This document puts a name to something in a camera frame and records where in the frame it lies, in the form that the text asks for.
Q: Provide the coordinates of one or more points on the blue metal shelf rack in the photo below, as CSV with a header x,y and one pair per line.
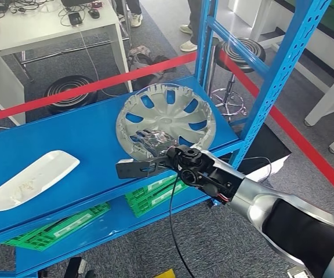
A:
x,y
83,146

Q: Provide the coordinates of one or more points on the white workbench with green top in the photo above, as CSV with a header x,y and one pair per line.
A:
x,y
329,96

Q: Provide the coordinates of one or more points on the red barrier belt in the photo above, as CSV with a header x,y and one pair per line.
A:
x,y
300,142
68,92

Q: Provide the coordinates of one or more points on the black smartphone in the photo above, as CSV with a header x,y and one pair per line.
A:
x,y
75,19

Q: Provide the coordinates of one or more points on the white desk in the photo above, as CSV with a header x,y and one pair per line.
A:
x,y
39,30

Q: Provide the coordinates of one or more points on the silver plastic wheel hubcap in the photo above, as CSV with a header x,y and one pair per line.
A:
x,y
167,122

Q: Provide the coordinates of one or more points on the yellow floor tape square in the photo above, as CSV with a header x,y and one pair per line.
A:
x,y
165,274

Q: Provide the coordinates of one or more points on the dark bag on floor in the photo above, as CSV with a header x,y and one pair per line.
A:
x,y
139,57

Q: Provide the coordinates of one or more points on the silver floor socket plate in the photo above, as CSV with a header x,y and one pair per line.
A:
x,y
299,273

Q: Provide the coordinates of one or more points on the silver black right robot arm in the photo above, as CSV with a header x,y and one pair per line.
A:
x,y
257,199

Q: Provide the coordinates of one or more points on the black laptop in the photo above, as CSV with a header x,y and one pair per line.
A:
x,y
74,2

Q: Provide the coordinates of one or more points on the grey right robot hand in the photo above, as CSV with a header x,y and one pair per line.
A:
x,y
155,142

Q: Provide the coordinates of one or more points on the black and white equipment box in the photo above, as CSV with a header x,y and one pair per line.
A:
x,y
265,147

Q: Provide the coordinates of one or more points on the black computer mouse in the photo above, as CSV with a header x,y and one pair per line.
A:
x,y
94,13

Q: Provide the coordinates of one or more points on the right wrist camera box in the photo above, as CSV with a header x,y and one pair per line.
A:
x,y
132,169

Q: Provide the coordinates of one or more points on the small red device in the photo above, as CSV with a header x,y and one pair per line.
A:
x,y
97,5

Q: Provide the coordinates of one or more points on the black round stool chrome base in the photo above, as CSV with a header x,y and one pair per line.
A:
x,y
242,53

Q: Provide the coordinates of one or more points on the white plastic car trim part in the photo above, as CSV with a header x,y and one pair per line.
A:
x,y
39,176

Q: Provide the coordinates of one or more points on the chrome barrier post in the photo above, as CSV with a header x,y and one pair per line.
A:
x,y
210,69

